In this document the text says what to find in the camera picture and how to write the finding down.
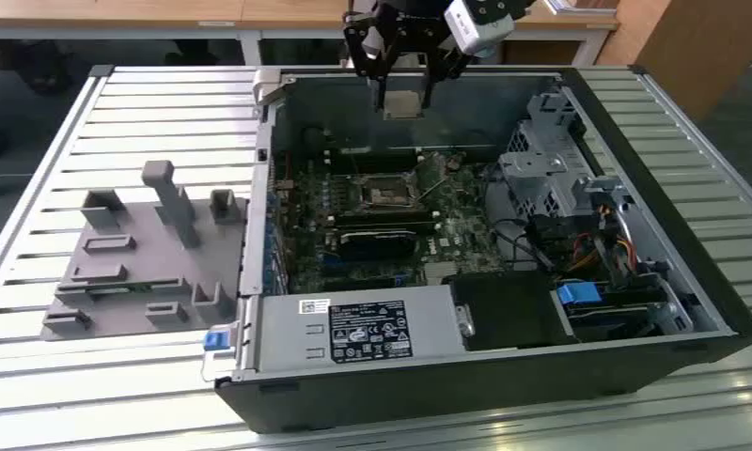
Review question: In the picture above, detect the blue disk carrier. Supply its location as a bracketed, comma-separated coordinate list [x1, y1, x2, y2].
[555, 280, 603, 309]

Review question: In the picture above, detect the black plastic shroud box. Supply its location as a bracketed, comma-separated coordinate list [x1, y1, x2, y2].
[448, 272, 578, 351]

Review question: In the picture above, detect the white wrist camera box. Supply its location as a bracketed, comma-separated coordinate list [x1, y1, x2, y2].
[443, 0, 516, 60]

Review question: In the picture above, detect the blue case latch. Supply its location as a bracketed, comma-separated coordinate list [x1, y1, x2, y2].
[203, 328, 233, 351]

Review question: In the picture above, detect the green RAM stick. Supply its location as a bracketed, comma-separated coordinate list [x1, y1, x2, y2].
[87, 280, 183, 295]

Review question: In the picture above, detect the wooden cabinet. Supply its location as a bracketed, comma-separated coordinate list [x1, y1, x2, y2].
[600, 0, 752, 124]

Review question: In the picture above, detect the black graphics card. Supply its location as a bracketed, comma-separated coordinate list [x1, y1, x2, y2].
[337, 227, 422, 264]

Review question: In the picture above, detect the silver power supply unit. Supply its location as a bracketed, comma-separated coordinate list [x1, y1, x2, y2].
[249, 285, 471, 372]

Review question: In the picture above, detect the thin metal locking lever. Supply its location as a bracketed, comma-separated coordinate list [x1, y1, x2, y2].
[415, 174, 451, 202]

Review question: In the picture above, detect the gray plastic parts rack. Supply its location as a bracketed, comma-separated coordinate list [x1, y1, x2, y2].
[40, 159, 252, 343]

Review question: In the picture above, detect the green motherboard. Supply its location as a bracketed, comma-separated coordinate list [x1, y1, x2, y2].
[272, 149, 510, 295]

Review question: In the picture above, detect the black RAM slot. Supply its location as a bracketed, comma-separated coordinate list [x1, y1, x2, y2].
[335, 158, 428, 174]
[335, 210, 438, 223]
[335, 148, 428, 162]
[335, 219, 438, 233]

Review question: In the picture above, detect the long wooden desk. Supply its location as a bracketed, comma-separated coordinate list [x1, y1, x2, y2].
[0, 0, 622, 67]

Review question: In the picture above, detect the orange yellow red wire bundle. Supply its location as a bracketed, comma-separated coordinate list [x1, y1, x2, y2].
[570, 234, 640, 274]

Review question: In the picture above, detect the small silver heat sink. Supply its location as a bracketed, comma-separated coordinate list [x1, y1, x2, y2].
[424, 261, 458, 286]

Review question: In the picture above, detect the black expansion slot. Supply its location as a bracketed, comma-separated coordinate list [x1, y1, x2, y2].
[323, 276, 396, 290]

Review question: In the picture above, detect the black CPU socket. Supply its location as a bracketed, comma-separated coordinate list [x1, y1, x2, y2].
[353, 173, 426, 212]

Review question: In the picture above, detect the small square silver CPU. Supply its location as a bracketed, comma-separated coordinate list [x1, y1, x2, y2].
[381, 90, 428, 121]

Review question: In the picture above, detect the silver disk bay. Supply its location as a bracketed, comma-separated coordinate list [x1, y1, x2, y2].
[551, 274, 698, 340]

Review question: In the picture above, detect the silver metal drive cage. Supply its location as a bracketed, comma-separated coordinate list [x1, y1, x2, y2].
[498, 91, 635, 222]

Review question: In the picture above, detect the black open PC case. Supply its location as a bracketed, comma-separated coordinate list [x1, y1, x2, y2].
[215, 65, 752, 436]

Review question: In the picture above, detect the black cable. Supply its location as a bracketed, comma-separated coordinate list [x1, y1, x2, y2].
[492, 218, 563, 274]

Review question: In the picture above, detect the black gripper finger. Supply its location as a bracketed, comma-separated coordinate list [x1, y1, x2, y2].
[343, 13, 408, 112]
[412, 21, 472, 117]

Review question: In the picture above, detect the silver case latch bracket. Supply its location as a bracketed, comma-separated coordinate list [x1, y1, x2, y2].
[197, 320, 240, 382]

